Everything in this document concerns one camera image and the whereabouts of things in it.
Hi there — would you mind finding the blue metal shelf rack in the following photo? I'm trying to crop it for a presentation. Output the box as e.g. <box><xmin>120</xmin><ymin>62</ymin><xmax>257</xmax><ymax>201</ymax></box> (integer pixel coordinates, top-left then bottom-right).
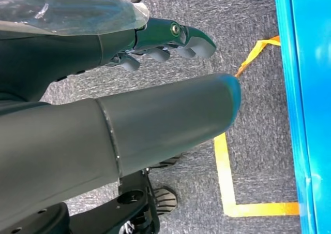
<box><xmin>273</xmin><ymin>0</ymin><xmax>331</xmax><ymax>234</ymax></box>

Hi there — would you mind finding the yellow floor tape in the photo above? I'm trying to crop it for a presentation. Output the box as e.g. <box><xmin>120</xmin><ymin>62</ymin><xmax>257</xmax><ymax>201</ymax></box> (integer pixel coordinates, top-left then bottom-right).
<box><xmin>214</xmin><ymin>36</ymin><xmax>300</xmax><ymax>217</ymax></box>

